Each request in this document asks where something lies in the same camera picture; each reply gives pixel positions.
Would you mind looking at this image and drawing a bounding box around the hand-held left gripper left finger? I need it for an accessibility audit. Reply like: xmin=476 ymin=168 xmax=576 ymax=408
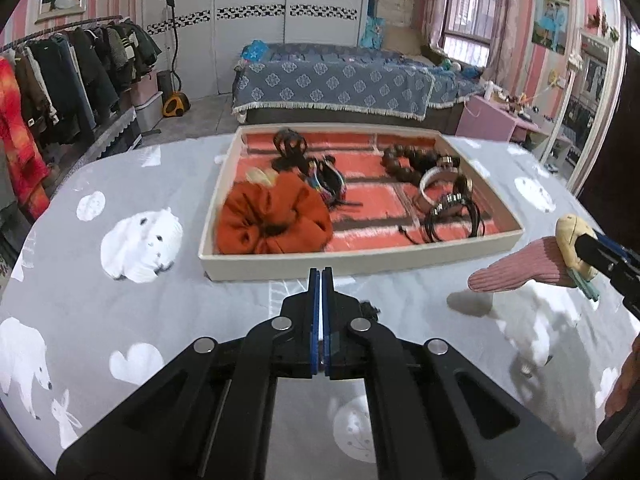
xmin=56 ymin=267 xmax=321 ymax=480

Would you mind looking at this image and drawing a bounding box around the white framed standing mirror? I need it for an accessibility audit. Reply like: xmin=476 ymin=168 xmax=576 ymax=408
xmin=537 ymin=30 xmax=626 ymax=196

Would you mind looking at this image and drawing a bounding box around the dark wooden door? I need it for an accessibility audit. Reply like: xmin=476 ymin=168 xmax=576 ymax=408
xmin=575 ymin=35 xmax=640 ymax=246

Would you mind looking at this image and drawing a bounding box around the pink storage box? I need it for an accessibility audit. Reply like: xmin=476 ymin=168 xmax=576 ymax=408
xmin=120 ymin=77 xmax=166 ymax=133

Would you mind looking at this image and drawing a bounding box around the person's right forearm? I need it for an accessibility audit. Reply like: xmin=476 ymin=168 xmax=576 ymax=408
xmin=597 ymin=332 xmax=640 ymax=461

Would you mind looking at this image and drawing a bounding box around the yellow base garment steamer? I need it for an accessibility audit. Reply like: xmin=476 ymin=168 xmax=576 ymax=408
xmin=160 ymin=0 xmax=191 ymax=118

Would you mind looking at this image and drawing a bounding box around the cream jewelry tray red lining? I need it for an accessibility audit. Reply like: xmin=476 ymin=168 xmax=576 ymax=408
xmin=197 ymin=125 xmax=525 ymax=283

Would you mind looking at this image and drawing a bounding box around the white headband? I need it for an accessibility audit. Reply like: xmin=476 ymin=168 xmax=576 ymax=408
xmin=417 ymin=165 xmax=476 ymax=211

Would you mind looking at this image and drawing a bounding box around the orange scrunchie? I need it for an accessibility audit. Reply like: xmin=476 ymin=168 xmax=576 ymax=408
xmin=216 ymin=172 xmax=333 ymax=256

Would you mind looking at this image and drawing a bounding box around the framed wedding photo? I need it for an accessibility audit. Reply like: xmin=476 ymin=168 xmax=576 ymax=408
xmin=530 ymin=0 xmax=571 ymax=56

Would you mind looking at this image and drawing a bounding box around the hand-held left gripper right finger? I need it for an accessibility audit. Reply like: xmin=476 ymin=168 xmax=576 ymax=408
xmin=322 ymin=267 xmax=586 ymax=480

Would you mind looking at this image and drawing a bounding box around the grey scalloped edge cloth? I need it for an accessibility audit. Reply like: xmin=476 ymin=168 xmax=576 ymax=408
xmin=60 ymin=107 xmax=143 ymax=191

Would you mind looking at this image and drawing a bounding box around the blue plastic bag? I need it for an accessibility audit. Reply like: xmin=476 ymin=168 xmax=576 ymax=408
xmin=242 ymin=40 xmax=271 ymax=63

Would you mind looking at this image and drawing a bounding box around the bed with blue patterned cover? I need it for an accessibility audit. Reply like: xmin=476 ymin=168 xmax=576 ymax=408
xmin=231 ymin=42 xmax=488 ymax=133

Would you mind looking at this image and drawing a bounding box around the red flower decoration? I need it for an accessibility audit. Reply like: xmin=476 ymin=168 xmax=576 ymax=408
xmin=587 ymin=7 xmax=621 ymax=41

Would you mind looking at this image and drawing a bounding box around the black hair ties bundle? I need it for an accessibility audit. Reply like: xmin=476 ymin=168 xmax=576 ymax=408
xmin=397 ymin=192 xmax=486 ymax=246

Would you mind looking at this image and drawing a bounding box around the colourful hair ties bundle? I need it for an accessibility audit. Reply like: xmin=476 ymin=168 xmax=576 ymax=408
xmin=307 ymin=157 xmax=363 ymax=211

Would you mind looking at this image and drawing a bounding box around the narrow pink floral curtain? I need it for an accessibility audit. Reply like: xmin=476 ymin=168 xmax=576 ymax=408
xmin=422 ymin=0 xmax=453 ymax=56

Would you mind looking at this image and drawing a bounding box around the metal clothes rail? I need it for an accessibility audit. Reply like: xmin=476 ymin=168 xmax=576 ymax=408
xmin=0 ymin=15 xmax=123 ymax=53

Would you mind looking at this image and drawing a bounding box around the barred window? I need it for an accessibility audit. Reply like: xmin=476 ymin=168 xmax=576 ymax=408
xmin=440 ymin=0 xmax=498 ymax=68

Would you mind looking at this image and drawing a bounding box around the pink desk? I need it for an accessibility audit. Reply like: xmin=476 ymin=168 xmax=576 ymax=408
xmin=455 ymin=94 xmax=571 ymax=161

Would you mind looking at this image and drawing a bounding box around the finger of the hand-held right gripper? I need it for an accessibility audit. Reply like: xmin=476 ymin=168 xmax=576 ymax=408
xmin=595 ymin=231 xmax=640 ymax=263
xmin=574 ymin=235 xmax=640 ymax=321

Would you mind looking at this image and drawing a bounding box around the row of hanging clothes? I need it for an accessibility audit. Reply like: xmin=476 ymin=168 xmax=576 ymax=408
xmin=0 ymin=17 xmax=163 ymax=221

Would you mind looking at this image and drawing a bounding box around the dark wooden bead bracelet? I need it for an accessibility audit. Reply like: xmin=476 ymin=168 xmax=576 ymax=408
xmin=381 ymin=144 xmax=461 ymax=183

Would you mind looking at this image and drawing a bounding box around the dark brown hair claw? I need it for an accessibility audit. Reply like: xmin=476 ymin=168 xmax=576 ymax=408
xmin=272 ymin=129 xmax=308 ymax=171

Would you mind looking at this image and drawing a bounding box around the wide pink floral curtain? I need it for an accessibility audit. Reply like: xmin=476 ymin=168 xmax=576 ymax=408
xmin=482 ymin=0 xmax=536 ymax=86

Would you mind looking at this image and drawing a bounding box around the grey polar bear blanket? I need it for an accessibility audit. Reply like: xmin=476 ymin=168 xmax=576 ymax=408
xmin=0 ymin=132 xmax=640 ymax=480

